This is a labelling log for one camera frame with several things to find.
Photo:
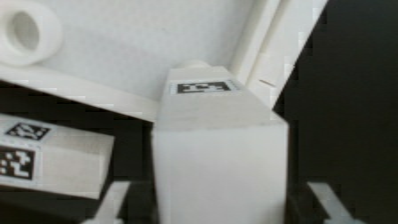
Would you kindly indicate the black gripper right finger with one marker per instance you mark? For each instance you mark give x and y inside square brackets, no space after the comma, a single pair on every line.
[314,206]

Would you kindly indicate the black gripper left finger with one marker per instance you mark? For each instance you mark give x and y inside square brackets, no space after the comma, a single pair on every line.
[126,206]

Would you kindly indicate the white desk leg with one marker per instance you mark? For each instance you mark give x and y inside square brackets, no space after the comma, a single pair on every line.
[53,157]
[218,151]

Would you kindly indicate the white desk leg front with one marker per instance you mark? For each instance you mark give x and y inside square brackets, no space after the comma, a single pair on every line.
[218,151]

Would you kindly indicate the white desk tabletop panel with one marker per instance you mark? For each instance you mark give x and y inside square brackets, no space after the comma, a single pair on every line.
[89,49]

